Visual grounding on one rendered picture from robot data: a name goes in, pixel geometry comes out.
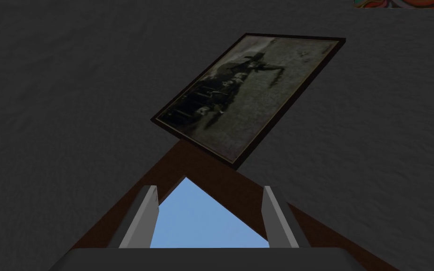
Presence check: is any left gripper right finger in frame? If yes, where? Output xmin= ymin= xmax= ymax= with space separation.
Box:
xmin=261 ymin=185 xmax=312 ymax=249

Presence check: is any brown framed window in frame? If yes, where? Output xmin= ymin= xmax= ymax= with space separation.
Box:
xmin=69 ymin=139 xmax=400 ymax=271

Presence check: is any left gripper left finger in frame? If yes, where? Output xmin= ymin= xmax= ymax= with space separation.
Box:
xmin=107 ymin=185 xmax=160 ymax=249

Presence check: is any dark framed picture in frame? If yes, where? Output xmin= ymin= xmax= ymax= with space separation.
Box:
xmin=150 ymin=32 xmax=347 ymax=170

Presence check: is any colourful picture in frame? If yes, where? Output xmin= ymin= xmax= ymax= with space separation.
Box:
xmin=354 ymin=0 xmax=434 ymax=9

